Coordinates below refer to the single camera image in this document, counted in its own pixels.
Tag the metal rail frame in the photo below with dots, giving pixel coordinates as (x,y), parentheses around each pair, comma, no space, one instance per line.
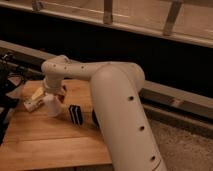
(188,21)

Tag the black round bowl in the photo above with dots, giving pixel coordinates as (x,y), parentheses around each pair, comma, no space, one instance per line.
(94,118)

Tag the wooden board table top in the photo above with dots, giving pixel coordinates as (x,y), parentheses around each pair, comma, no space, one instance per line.
(34,141)

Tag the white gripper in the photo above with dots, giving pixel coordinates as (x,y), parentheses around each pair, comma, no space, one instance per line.
(51,84)

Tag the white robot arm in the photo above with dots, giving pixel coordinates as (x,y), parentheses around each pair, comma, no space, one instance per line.
(115,88)

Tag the black and white striped eraser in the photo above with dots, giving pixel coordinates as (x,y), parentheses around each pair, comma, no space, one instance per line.
(76,114)

